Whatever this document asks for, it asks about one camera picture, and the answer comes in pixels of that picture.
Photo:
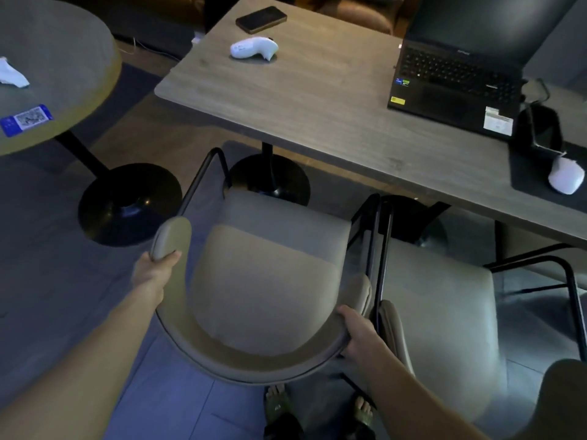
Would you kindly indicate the person's right hand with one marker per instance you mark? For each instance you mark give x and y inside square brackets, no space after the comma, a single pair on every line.
[364,336]

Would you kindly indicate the blue and white card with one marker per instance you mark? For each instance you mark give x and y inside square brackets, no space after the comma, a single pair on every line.
[25,119]

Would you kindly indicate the brown sofa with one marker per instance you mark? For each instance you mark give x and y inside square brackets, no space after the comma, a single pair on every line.
[357,11]

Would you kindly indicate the black mouse pad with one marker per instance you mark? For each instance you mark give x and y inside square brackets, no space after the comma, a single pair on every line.
[527,178]

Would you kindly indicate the black laptop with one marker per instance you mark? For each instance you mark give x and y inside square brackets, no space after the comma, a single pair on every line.
[454,86]

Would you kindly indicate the black desk pedestal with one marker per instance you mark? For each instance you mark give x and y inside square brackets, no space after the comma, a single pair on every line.
[270,176]
[412,219]

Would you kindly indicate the black glossy device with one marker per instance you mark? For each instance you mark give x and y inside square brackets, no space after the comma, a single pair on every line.
[545,128]

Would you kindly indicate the person's left hand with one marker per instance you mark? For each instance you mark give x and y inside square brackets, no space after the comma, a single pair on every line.
[150,274]

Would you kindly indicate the person's left thumb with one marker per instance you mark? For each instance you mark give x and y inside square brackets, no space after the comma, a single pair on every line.
[168,257]

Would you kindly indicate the person's right forearm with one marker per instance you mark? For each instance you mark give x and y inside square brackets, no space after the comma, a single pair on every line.
[408,398]

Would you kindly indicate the person's left forearm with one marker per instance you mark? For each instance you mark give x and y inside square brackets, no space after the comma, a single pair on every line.
[78,371]

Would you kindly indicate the white computer mouse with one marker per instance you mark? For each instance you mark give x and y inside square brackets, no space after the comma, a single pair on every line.
[566,175]

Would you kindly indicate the black round table pedestal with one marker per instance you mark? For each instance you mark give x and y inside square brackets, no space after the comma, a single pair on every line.
[130,206]

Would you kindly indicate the person's right thumb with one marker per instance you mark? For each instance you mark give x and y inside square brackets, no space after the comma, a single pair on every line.
[349,313]

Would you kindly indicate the black smartphone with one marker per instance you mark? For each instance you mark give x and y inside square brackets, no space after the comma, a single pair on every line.
[261,19]

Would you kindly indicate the crumpled white tissue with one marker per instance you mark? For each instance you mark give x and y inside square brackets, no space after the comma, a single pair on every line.
[11,75]

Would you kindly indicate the dark green sandal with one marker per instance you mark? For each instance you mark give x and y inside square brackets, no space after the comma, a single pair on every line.
[362,414]
[277,405]

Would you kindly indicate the white handheld controller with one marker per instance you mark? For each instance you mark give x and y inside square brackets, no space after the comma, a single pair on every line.
[250,47]

